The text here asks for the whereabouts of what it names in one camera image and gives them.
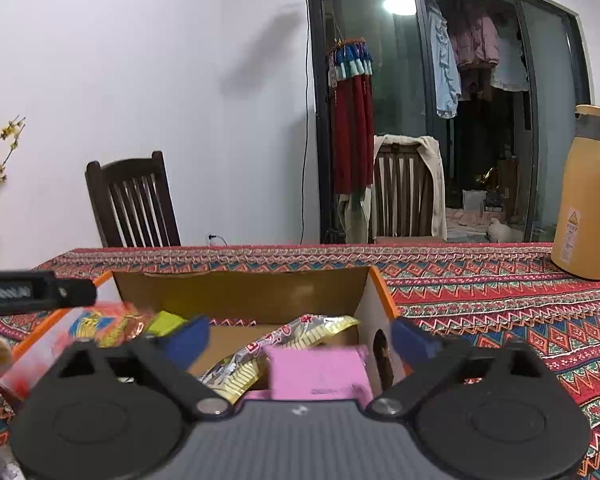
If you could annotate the red tassel hanging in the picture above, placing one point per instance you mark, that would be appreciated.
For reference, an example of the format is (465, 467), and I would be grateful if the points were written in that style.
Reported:
(352, 130)

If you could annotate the cardboard box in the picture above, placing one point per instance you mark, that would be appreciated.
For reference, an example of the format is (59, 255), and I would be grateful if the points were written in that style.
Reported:
(240, 295)

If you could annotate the pink jacket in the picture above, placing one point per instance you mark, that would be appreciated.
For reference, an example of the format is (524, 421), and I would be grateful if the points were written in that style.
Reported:
(477, 40)

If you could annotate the yellow thermos bottle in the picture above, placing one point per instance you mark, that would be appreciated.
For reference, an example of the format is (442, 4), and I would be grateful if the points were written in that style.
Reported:
(587, 200)

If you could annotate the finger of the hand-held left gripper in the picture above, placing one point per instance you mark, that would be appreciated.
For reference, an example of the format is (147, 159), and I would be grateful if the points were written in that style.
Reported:
(77, 292)

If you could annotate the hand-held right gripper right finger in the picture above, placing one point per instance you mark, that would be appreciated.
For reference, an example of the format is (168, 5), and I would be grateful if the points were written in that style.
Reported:
(415, 342)

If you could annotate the silver yellow snack packet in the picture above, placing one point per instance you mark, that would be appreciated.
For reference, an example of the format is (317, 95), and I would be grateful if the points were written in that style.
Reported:
(300, 332)

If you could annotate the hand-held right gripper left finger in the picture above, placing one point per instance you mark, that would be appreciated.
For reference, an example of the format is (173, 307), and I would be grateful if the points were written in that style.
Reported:
(190, 342)

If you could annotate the brown slatted wooden chair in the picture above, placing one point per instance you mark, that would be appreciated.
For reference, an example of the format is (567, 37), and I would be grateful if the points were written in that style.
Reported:
(400, 195)

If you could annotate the white fluffy bundle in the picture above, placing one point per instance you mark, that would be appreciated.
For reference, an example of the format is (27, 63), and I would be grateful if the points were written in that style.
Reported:
(500, 230)

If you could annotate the black framed glass door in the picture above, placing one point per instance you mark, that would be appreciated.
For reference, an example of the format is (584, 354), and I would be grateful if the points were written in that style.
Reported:
(550, 135)

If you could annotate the white hanging garment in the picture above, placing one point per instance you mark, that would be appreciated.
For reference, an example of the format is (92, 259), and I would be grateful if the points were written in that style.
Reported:
(510, 67)

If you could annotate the pink packet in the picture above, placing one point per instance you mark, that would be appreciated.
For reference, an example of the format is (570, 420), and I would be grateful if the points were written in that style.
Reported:
(315, 370)

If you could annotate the light blue shirt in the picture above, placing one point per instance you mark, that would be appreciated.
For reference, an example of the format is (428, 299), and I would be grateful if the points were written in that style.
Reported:
(442, 70)

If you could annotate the dark wooden chair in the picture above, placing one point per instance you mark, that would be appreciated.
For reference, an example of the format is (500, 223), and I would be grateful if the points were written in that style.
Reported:
(125, 170)

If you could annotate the yellow-green packet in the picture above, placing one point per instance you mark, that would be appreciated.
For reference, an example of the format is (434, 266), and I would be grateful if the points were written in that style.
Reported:
(167, 324)

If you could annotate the silver foil packet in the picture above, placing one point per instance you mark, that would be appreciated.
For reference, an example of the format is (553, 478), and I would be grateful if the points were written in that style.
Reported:
(5, 465)

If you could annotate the beige hanging cloth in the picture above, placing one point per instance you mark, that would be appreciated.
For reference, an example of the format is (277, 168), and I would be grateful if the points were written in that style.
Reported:
(355, 220)

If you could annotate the beige garment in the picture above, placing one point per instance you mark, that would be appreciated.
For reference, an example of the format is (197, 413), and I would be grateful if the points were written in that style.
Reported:
(432, 170)

